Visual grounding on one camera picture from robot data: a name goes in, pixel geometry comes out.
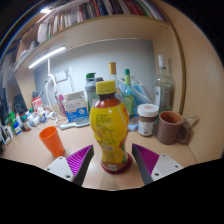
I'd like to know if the yellow drink bottle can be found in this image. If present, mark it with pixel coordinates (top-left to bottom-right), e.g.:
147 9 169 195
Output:
89 80 133 175

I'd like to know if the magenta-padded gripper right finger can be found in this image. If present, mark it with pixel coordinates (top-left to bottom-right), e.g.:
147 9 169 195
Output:
131 143 184 186

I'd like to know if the pale blue hair brush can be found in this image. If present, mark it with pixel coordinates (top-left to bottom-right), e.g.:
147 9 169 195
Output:
59 118 91 130

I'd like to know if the glass bottle with yellow cap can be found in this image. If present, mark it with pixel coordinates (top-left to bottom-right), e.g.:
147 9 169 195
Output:
108 61 118 84

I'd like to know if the magenta snack packet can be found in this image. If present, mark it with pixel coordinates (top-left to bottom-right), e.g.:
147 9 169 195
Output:
57 94 67 116

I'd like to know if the brown jar with white lid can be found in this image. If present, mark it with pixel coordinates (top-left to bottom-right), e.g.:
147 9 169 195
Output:
136 103 160 138

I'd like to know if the brown mug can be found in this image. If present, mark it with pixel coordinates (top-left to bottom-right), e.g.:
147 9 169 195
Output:
156 110 199 146

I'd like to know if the white under-shelf light bar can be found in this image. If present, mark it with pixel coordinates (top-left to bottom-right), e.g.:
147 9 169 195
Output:
28 45 67 70

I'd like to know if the slim green glass bottle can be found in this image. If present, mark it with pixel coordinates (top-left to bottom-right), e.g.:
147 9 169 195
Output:
122 68 136 118

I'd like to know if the red and white canister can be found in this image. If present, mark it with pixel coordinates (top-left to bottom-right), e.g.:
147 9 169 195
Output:
31 96 43 112

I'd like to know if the tall clear glass bottle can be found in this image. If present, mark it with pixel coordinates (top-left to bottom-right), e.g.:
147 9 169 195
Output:
154 54 175 116

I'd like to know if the white bottle with blue cap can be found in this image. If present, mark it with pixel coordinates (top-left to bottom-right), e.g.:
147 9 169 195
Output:
12 121 23 135

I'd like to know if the wooden shelf unit with books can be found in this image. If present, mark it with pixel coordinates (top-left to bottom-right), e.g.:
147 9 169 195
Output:
13 0 188 116

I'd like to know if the blue and white carton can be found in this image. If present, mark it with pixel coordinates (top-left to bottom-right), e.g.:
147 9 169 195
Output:
62 94 90 123

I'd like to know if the orange plastic cup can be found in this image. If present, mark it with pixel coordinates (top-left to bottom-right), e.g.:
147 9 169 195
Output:
38 125 66 158

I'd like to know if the white wall power outlet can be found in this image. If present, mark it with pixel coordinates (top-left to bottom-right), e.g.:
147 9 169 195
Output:
54 70 69 83

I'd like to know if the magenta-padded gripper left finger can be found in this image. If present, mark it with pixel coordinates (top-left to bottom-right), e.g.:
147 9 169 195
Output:
44 144 95 187

